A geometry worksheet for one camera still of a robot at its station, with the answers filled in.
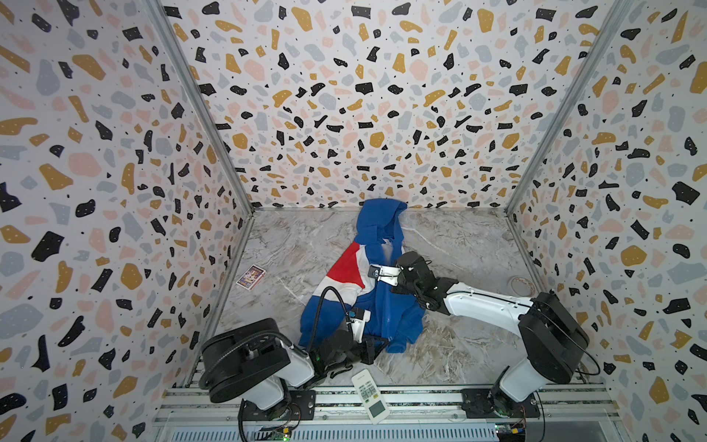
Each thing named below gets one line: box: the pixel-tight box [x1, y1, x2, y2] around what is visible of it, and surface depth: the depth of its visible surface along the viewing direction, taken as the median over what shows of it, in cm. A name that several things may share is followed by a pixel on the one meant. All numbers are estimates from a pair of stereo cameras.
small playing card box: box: [235, 264, 267, 292], surface depth 100 cm
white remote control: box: [350, 368, 391, 425], surface depth 76 cm
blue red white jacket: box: [299, 198, 426, 355], surface depth 92 cm
